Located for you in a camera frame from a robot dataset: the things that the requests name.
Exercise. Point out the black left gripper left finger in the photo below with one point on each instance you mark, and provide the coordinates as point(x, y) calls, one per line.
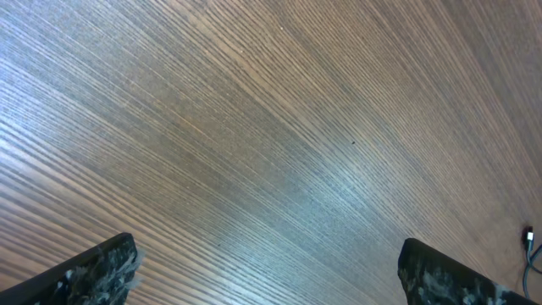
point(103, 274)

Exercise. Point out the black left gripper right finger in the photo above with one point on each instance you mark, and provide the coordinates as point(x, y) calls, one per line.
point(429, 277)

